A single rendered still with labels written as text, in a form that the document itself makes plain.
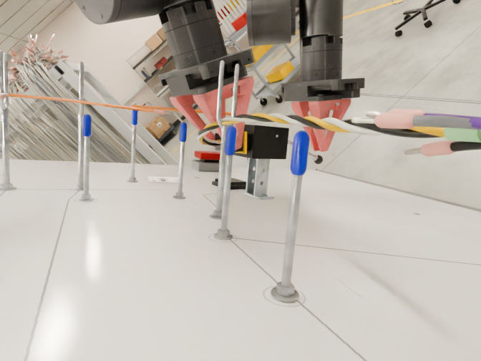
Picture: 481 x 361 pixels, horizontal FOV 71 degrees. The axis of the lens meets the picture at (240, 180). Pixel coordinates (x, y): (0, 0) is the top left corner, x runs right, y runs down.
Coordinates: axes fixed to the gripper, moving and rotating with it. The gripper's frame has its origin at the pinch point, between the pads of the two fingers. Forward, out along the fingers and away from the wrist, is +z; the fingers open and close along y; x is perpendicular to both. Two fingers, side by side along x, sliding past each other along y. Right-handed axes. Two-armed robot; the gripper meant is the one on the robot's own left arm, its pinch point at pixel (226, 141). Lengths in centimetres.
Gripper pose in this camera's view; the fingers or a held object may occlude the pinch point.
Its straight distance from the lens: 39.9
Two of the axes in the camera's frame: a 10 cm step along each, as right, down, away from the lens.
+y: 5.9, 1.6, -7.9
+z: 2.7, 8.9, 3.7
